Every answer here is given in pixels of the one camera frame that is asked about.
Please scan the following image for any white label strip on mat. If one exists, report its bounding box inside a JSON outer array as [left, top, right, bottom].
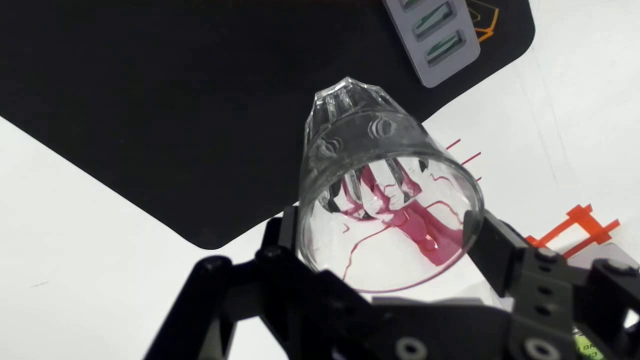
[[381, 0, 484, 90]]

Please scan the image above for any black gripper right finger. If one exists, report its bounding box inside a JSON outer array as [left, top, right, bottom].
[[468, 210, 537, 316]]

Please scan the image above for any clear glass cup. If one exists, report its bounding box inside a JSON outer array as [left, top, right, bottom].
[[297, 77, 487, 297]]

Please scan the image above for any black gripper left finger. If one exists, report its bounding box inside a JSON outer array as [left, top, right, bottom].
[[256, 206, 362, 316]]

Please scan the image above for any orange plastic frame piece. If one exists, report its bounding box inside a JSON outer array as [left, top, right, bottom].
[[525, 203, 623, 262]]

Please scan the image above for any black rectangular mat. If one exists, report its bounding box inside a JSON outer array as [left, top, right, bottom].
[[0, 0, 538, 253]]

